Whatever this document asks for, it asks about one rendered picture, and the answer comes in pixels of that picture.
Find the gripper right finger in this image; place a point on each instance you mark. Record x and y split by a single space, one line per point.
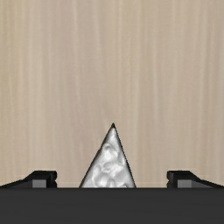
182 178

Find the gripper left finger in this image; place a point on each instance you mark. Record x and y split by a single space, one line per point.
40 178

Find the white cake wedge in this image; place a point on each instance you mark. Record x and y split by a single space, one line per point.
109 166

